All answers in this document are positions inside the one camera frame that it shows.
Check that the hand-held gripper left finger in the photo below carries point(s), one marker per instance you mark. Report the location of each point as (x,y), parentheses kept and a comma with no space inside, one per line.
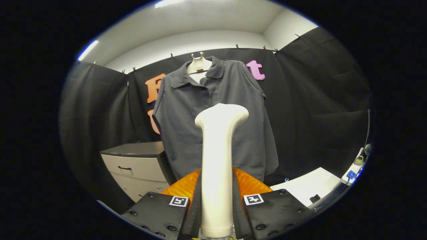
(196,213)

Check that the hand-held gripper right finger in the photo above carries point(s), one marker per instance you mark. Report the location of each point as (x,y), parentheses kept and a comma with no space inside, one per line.
(238,213)

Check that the white garment steamer head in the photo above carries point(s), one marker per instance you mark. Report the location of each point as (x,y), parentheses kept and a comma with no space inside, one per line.
(217,160)

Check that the grey button-up shirt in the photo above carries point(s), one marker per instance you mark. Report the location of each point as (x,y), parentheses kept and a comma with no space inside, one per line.
(180,116)

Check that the small black object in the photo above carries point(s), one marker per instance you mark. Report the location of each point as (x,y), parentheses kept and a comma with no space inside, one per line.
(315,198)

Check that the grey drawer cabinet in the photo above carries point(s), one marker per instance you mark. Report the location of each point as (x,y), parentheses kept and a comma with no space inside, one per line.
(133,166)

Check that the white power strip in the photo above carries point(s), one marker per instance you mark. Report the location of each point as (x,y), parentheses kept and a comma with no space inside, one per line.
(350,175)

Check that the row of black cloth clips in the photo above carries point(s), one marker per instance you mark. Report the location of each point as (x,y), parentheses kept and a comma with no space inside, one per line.
(171,55)

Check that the narrow ceiling light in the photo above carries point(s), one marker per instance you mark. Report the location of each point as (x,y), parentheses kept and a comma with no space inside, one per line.
(88,50)

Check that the large ceiling light panel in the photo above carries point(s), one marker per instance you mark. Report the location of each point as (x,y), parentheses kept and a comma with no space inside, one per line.
(168,3)

